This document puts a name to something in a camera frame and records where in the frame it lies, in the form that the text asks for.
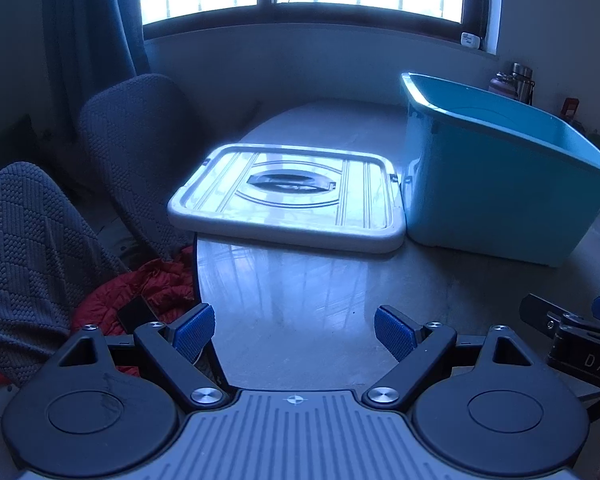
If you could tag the red quilted jacket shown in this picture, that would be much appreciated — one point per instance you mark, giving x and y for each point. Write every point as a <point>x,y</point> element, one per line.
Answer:
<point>160,285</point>

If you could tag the grey plastic bin lid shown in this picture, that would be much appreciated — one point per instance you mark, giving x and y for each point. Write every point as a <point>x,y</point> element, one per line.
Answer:
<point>290,210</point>

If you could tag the small white device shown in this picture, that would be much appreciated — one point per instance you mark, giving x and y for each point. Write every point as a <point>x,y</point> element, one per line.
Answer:
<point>470,39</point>

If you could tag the black phone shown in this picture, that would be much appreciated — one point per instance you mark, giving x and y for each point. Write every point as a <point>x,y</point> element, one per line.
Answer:
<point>135,314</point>

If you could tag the small red box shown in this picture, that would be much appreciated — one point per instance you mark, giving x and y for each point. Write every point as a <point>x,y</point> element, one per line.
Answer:
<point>571,107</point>

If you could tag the grey covered chair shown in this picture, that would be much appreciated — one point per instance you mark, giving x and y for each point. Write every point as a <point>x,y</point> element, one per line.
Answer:
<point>25,260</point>
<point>130,150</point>

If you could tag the pink bottle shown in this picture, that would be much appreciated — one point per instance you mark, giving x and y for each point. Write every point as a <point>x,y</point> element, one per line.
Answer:
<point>502,87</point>

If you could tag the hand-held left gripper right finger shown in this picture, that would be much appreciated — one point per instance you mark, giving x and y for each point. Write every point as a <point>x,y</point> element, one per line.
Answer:
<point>394,336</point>

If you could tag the blue plastic storage bin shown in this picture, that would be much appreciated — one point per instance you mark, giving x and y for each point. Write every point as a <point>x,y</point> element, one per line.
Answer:
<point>495,185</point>

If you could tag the blue curtain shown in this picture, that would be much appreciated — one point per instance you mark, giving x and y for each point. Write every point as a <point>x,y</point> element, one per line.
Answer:
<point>90,35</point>

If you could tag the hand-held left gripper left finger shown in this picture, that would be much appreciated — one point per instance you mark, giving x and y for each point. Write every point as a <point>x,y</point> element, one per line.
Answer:
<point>195,334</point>

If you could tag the steel thermos bottle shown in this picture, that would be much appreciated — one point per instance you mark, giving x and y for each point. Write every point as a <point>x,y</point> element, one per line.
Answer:
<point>524,80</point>

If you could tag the marble desktop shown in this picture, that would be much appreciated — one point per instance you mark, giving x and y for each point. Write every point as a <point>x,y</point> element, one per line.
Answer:
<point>305,290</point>

